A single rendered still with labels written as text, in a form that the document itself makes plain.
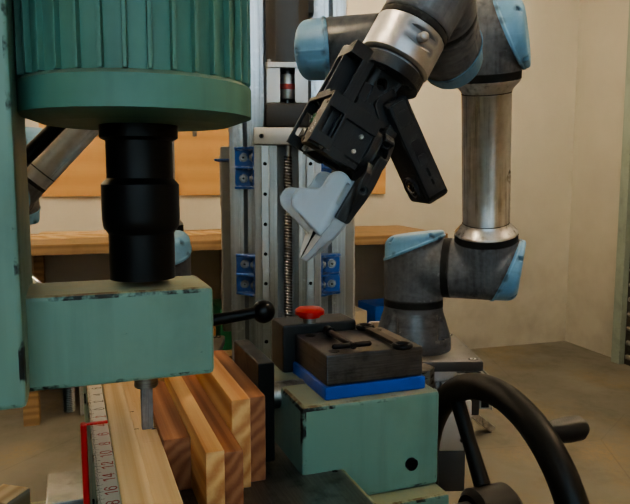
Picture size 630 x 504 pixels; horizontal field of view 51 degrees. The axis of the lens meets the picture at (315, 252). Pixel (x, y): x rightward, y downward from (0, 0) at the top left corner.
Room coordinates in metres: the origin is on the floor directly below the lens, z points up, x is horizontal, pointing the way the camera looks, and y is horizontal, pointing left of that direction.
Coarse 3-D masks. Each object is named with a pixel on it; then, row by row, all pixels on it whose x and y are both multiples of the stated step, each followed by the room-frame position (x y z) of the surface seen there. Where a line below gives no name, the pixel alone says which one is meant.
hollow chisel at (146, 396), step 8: (144, 392) 0.52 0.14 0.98; (152, 392) 0.52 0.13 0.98; (144, 400) 0.52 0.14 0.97; (152, 400) 0.52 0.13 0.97; (144, 408) 0.52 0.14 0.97; (152, 408) 0.52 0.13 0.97; (144, 416) 0.52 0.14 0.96; (152, 416) 0.52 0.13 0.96; (144, 424) 0.52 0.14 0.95; (152, 424) 0.52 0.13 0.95
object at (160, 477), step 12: (132, 384) 0.67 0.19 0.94; (132, 396) 0.63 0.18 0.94; (132, 408) 0.60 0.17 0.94; (132, 420) 0.57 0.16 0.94; (156, 432) 0.54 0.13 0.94; (144, 444) 0.51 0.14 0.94; (156, 444) 0.51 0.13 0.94; (144, 456) 0.49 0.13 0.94; (156, 456) 0.49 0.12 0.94; (156, 468) 0.47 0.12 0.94; (168, 468) 0.47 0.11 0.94; (156, 480) 0.45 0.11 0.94; (168, 480) 0.45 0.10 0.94; (156, 492) 0.43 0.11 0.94; (168, 492) 0.43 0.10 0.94
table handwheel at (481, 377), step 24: (456, 384) 0.69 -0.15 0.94; (480, 384) 0.65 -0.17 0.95; (504, 384) 0.63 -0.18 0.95; (456, 408) 0.70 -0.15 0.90; (504, 408) 0.61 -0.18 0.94; (528, 408) 0.59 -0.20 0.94; (528, 432) 0.58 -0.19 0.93; (552, 432) 0.57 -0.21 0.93; (480, 456) 0.67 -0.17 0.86; (552, 456) 0.55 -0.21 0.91; (480, 480) 0.66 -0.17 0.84; (552, 480) 0.54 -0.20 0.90; (576, 480) 0.54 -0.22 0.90
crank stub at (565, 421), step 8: (568, 416) 0.62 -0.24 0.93; (576, 416) 0.62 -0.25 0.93; (552, 424) 0.60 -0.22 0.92; (560, 424) 0.60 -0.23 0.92; (568, 424) 0.60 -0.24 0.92; (576, 424) 0.61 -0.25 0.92; (584, 424) 0.61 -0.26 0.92; (560, 432) 0.60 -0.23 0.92; (568, 432) 0.60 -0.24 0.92; (576, 432) 0.60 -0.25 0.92; (584, 432) 0.61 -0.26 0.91; (568, 440) 0.60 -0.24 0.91; (576, 440) 0.61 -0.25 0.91
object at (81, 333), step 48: (48, 288) 0.50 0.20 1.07; (96, 288) 0.50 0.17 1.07; (144, 288) 0.50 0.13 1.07; (192, 288) 0.51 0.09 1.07; (48, 336) 0.47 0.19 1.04; (96, 336) 0.48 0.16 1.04; (144, 336) 0.49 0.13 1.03; (192, 336) 0.50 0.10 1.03; (48, 384) 0.47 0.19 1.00; (96, 384) 0.48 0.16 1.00; (144, 384) 0.52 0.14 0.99
